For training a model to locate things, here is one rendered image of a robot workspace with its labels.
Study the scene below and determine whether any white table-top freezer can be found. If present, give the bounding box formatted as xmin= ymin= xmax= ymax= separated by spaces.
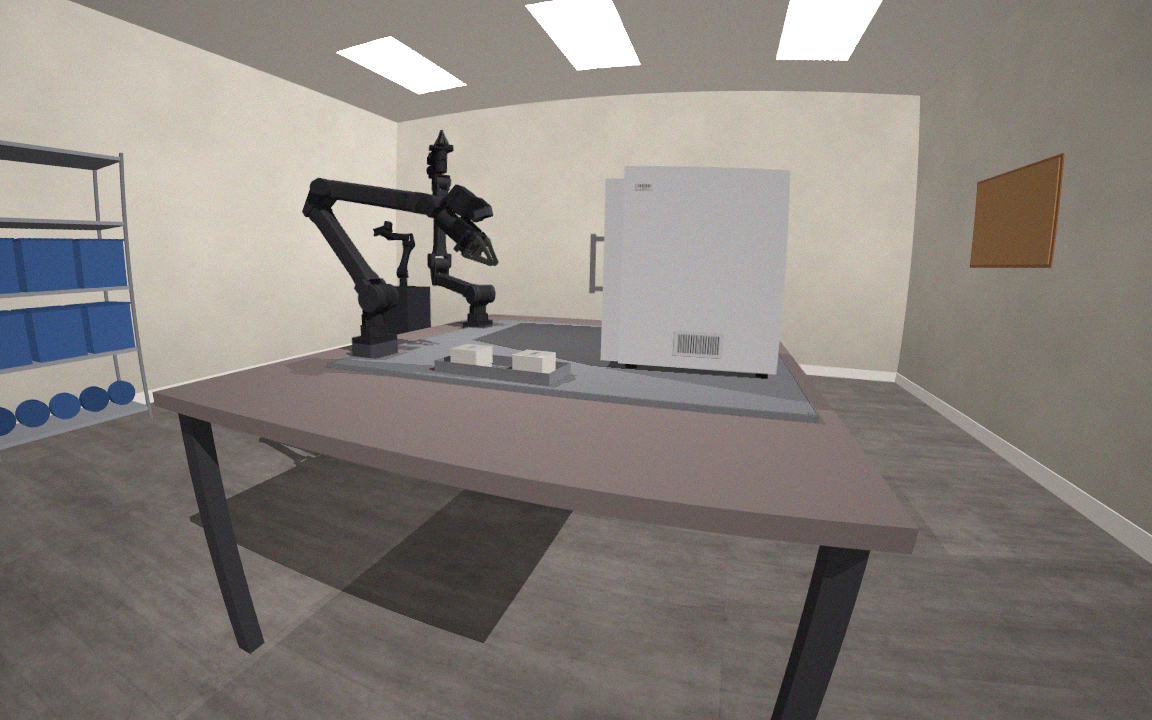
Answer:
xmin=589 ymin=166 xmax=790 ymax=378

